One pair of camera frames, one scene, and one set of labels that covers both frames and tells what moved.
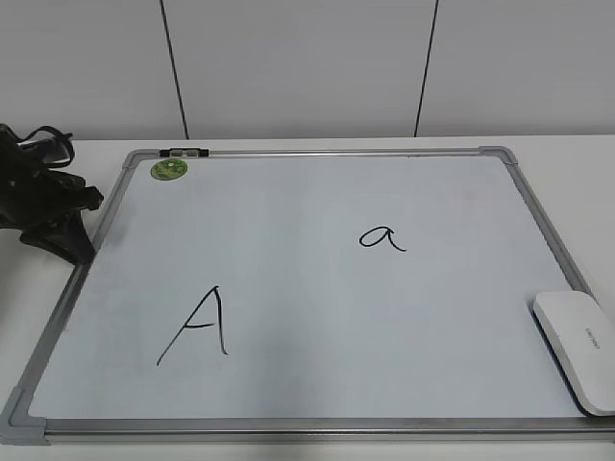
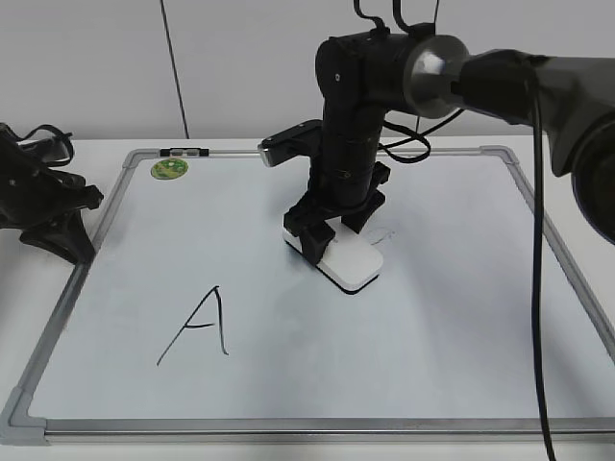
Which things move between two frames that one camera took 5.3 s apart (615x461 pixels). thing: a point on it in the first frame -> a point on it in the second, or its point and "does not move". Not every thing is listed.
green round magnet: x=168 y=169 does not move
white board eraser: x=581 y=332 -> x=351 y=261
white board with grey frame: x=312 y=295 does not move
